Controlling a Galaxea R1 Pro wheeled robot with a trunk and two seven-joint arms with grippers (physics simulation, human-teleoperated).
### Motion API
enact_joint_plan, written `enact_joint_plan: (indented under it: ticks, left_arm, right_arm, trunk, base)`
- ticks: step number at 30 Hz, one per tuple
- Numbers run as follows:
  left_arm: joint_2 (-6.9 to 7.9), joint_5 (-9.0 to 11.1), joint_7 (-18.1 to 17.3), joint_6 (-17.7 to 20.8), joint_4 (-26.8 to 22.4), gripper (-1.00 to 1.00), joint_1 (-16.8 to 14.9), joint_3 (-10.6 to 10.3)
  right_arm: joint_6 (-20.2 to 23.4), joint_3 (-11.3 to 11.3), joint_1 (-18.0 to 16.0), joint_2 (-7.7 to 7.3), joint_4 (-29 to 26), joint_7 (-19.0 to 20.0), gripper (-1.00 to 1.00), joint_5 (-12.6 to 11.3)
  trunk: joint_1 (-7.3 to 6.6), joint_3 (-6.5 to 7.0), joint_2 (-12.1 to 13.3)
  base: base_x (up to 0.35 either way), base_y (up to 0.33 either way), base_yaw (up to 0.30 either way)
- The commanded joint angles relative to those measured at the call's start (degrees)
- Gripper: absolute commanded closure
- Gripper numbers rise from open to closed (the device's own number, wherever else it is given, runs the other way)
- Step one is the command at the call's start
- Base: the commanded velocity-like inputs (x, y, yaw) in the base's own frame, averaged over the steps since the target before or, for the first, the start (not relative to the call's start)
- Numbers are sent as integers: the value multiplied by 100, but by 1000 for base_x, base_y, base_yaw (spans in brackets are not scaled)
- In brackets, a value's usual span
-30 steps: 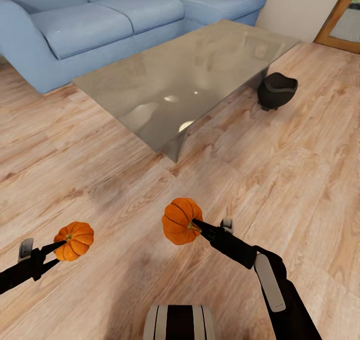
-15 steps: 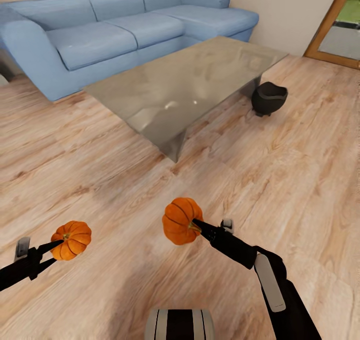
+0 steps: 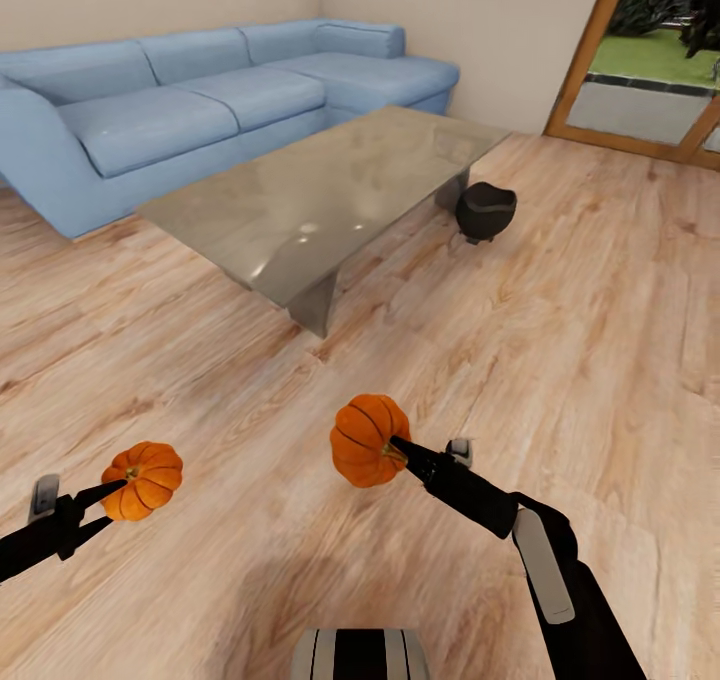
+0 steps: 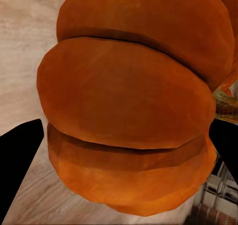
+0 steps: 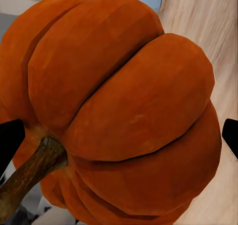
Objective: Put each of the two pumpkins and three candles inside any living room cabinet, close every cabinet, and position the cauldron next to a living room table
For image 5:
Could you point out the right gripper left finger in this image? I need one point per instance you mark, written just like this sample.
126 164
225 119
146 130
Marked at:
12 134

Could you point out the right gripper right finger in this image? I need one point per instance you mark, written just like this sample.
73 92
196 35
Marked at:
230 135

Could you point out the pumpkin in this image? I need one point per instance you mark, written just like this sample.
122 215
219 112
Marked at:
119 125

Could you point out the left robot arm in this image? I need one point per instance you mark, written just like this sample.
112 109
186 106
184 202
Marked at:
56 216

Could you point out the stairs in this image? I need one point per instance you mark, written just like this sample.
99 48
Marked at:
32 206

